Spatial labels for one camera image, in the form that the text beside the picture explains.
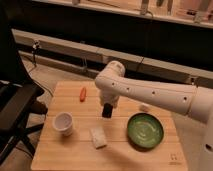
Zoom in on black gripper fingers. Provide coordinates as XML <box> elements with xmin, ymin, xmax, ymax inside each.
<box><xmin>102</xmin><ymin>103</ymin><xmax>113</xmax><ymax>118</ymax></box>

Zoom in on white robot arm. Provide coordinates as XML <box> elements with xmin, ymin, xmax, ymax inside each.
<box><xmin>95</xmin><ymin>61</ymin><xmax>213</xmax><ymax>171</ymax></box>

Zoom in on white sponge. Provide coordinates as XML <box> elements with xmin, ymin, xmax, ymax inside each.
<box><xmin>90</xmin><ymin>127</ymin><xmax>107</xmax><ymax>149</ymax></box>

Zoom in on orange carrot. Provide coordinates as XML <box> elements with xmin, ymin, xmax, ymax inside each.
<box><xmin>79</xmin><ymin>87</ymin><xmax>86</xmax><ymax>102</ymax></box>

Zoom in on small white object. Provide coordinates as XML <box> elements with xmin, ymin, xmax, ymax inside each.
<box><xmin>139</xmin><ymin>103</ymin><xmax>150</xmax><ymax>112</ymax></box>

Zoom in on green bowl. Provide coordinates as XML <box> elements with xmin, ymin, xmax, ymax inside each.
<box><xmin>127</xmin><ymin>113</ymin><xmax>164</xmax><ymax>149</ymax></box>

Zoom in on wooden cutting board table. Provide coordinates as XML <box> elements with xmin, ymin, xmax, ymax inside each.
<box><xmin>31</xmin><ymin>81</ymin><xmax>188</xmax><ymax>171</ymax></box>

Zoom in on white paper cup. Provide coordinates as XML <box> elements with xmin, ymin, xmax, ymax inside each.
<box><xmin>52</xmin><ymin>112</ymin><xmax>73</xmax><ymax>136</ymax></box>

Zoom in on black office chair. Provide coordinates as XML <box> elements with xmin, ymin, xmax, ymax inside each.
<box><xmin>0</xmin><ymin>19</ymin><xmax>47</xmax><ymax>165</ymax></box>

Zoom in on black cable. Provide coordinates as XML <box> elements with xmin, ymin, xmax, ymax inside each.
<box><xmin>31</xmin><ymin>41</ymin><xmax>54</xmax><ymax>98</ymax></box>

